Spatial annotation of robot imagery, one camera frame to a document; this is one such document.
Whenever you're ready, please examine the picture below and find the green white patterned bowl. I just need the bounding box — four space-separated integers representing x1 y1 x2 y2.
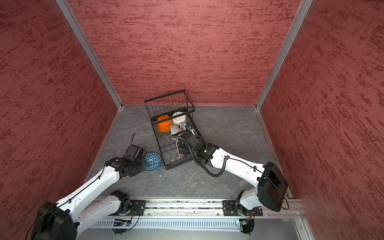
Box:
170 125 181 135

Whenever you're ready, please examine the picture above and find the orange patterned bowl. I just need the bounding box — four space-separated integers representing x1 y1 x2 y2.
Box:
177 141 190 159

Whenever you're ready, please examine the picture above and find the red white patterned bowl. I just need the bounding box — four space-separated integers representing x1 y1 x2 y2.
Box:
180 122 188 131

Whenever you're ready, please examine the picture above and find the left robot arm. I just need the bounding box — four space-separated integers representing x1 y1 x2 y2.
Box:
27 157 148 240

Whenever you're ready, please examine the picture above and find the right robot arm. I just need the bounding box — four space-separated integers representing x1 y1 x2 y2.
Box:
172 130 289 216

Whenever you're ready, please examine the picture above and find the left controller board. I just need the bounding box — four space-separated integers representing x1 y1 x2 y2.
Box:
112 219 132 235

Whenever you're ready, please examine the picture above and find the controller board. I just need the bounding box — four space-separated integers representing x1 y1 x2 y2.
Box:
112 219 132 235
239 219 255 235

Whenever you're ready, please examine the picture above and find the right controller board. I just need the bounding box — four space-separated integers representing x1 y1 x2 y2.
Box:
239 219 255 235

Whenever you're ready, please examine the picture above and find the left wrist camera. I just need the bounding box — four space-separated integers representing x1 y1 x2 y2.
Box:
123 144 147 164

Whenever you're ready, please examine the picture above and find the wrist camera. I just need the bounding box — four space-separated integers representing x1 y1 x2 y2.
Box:
123 144 147 164
185 125 195 133

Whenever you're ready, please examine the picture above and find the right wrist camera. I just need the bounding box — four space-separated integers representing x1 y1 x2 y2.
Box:
185 125 195 133

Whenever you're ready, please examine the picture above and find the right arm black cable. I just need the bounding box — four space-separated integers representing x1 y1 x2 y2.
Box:
171 130 229 178

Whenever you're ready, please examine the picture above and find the black wire dish rack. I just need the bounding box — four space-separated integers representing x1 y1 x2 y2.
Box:
145 90 202 170

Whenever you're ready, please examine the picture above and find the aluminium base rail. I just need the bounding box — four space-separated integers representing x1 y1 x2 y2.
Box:
88 199 314 240

